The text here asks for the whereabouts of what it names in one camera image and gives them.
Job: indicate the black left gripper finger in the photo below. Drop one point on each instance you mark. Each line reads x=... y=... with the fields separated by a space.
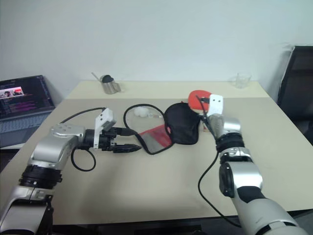
x=127 y=148
x=123 y=132

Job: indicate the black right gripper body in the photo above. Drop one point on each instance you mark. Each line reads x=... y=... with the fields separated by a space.
x=206 y=122

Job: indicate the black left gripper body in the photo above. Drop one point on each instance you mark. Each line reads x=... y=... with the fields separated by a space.
x=107 y=140

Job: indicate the red table tennis paddle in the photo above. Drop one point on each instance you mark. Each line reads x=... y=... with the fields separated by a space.
x=195 y=102

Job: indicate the black and red paddle case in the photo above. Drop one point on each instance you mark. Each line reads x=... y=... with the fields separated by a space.
x=182 y=127

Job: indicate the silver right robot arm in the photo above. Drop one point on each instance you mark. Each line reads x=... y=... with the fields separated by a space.
x=244 y=176

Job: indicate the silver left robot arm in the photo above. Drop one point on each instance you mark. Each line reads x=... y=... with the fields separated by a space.
x=53 y=147

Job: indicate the white table tennis ball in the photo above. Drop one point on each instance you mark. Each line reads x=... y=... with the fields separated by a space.
x=141 y=112

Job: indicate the stainless steel cup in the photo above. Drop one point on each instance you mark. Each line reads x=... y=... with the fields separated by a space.
x=112 y=87

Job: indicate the clear glass beaker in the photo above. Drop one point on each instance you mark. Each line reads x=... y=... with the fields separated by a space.
x=240 y=80

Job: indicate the black object in cup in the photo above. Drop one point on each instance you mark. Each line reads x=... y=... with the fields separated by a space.
x=107 y=78

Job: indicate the grey open laptop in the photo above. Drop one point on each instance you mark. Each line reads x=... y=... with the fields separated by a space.
x=22 y=102

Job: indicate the black office chair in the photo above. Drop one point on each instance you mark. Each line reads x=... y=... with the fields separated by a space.
x=297 y=83

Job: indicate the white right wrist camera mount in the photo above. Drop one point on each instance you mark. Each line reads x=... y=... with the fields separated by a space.
x=216 y=105

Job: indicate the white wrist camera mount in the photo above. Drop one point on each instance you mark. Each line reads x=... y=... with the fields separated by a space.
x=216 y=105
x=105 y=120

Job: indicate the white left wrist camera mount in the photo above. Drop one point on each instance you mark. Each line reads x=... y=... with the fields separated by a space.
x=105 y=120

